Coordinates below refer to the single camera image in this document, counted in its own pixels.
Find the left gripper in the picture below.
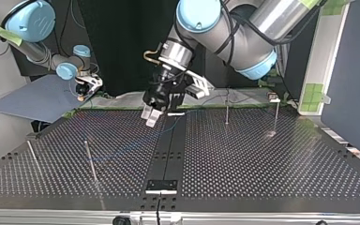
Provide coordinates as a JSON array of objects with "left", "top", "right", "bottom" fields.
[{"left": 140, "top": 66, "right": 187, "bottom": 128}]

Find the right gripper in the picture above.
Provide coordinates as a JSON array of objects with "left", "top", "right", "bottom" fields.
[{"left": 74, "top": 79, "right": 91, "bottom": 103}]

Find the blue cable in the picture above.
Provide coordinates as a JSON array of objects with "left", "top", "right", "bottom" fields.
[{"left": 87, "top": 107, "right": 201, "bottom": 162}]

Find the grey board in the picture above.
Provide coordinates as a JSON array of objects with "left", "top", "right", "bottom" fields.
[{"left": 0, "top": 73, "right": 103, "bottom": 124}]

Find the black panel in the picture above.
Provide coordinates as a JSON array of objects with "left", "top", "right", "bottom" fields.
[{"left": 11, "top": 0, "right": 321, "bottom": 98}]

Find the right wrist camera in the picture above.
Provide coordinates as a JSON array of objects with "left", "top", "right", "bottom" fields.
[{"left": 83, "top": 73, "right": 104, "bottom": 94}]

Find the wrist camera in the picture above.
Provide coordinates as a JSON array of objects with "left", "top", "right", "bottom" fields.
[
  {"left": 184, "top": 69, "right": 216, "bottom": 100},
  {"left": 83, "top": 73, "right": 104, "bottom": 94}
]

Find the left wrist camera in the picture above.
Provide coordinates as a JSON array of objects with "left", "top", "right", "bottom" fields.
[{"left": 184, "top": 69, "right": 216, "bottom": 100}]

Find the black cable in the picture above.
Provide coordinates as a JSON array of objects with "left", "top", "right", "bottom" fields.
[
  {"left": 215, "top": 0, "right": 326, "bottom": 68},
  {"left": 0, "top": 0, "right": 39, "bottom": 26}
]

